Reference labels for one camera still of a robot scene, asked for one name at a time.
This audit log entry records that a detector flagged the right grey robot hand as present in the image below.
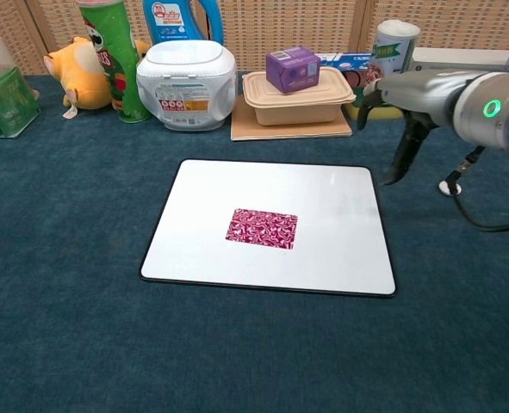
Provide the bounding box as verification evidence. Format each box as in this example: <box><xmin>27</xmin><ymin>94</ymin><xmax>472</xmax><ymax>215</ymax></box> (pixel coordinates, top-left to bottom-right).
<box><xmin>356</xmin><ymin>70</ymin><xmax>469</xmax><ymax>187</ymax></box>

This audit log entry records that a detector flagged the small white round disc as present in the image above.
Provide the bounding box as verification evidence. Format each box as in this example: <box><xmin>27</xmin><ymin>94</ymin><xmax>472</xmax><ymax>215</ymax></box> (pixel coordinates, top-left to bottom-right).
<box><xmin>438</xmin><ymin>180</ymin><xmax>462</xmax><ymax>198</ymax></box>

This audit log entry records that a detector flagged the purple patterned packet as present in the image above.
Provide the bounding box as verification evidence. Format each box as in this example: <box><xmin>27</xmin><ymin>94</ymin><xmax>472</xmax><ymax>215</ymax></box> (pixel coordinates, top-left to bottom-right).
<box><xmin>225</xmin><ymin>207</ymin><xmax>299</xmax><ymax>250</ymax></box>

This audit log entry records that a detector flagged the white rectangular board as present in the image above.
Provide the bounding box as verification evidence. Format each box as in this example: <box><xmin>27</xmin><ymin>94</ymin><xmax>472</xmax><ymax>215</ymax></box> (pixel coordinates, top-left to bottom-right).
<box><xmin>139</xmin><ymin>158</ymin><xmax>398</xmax><ymax>299</ymax></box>

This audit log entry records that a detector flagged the yellow green sponge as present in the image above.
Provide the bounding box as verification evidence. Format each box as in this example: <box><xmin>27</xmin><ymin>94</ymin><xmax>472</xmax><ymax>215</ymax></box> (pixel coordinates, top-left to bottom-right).
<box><xmin>344</xmin><ymin>92</ymin><xmax>406</xmax><ymax>121</ymax></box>

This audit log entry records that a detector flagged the white power strip box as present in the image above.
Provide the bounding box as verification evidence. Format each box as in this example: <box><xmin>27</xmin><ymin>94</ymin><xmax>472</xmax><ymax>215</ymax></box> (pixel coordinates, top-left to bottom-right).
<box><xmin>411</xmin><ymin>46</ymin><xmax>509</xmax><ymax>77</ymax></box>

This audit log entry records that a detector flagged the blue cookie box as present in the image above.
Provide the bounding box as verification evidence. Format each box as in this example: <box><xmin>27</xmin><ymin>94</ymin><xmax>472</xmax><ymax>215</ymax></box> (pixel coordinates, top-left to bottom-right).
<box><xmin>316</xmin><ymin>52</ymin><xmax>374</xmax><ymax>87</ymax></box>

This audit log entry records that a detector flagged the beige lunch box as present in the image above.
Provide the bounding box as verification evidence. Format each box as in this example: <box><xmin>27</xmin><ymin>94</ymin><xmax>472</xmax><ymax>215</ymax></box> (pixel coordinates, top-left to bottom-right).
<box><xmin>241</xmin><ymin>66</ymin><xmax>357</xmax><ymax>127</ymax></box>

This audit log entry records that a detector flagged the small purple carton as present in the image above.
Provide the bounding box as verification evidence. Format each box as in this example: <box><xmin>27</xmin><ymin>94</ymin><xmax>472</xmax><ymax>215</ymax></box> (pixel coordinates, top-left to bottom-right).
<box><xmin>265</xmin><ymin>46</ymin><xmax>322</xmax><ymax>95</ymax></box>

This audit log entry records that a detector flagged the wicker folding screen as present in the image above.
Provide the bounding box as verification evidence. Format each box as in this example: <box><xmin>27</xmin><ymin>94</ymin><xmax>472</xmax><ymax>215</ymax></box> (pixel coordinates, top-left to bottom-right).
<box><xmin>0</xmin><ymin>0</ymin><xmax>509</xmax><ymax>77</ymax></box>

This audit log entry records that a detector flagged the thin wooden board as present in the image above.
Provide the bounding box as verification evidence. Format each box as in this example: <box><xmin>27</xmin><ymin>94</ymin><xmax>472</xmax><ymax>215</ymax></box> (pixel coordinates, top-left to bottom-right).
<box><xmin>230</xmin><ymin>95</ymin><xmax>353</xmax><ymax>142</ymax></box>

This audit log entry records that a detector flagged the white wet wipes tub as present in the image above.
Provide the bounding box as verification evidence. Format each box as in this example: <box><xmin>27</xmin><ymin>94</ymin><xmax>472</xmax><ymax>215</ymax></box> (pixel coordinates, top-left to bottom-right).
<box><xmin>135</xmin><ymin>40</ymin><xmax>238</xmax><ymax>132</ymax></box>

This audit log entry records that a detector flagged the blue detergent pump bottle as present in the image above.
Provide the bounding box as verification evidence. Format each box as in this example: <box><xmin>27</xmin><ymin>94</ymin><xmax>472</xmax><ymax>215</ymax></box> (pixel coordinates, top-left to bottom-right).
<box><xmin>142</xmin><ymin>0</ymin><xmax>224</xmax><ymax>46</ymax></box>

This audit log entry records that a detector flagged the green chips can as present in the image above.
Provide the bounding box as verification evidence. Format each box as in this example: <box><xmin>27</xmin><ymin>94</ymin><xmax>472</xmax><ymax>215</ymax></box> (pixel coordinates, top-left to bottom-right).
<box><xmin>77</xmin><ymin>0</ymin><xmax>152</xmax><ymax>125</ymax></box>

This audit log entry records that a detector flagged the yellow plush toy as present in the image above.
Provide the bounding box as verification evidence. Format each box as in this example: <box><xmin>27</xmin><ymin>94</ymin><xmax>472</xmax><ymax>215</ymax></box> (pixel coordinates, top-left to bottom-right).
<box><xmin>43</xmin><ymin>36</ymin><xmax>152</xmax><ymax>120</ymax></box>

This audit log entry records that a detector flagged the teal table cloth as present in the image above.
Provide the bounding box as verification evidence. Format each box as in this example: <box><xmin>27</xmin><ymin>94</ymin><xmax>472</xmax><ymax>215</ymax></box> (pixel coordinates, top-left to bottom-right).
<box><xmin>0</xmin><ymin>72</ymin><xmax>509</xmax><ymax>413</ymax></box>

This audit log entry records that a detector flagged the green transparent tea box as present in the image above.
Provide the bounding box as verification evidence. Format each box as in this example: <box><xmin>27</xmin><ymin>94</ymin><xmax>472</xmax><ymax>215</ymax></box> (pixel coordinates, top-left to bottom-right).
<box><xmin>0</xmin><ymin>64</ymin><xmax>41</xmax><ymax>139</ymax></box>

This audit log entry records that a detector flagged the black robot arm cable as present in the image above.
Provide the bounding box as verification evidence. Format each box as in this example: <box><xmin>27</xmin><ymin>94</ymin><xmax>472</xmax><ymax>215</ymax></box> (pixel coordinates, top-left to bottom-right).
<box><xmin>445</xmin><ymin>145</ymin><xmax>509</xmax><ymax>233</ymax></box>

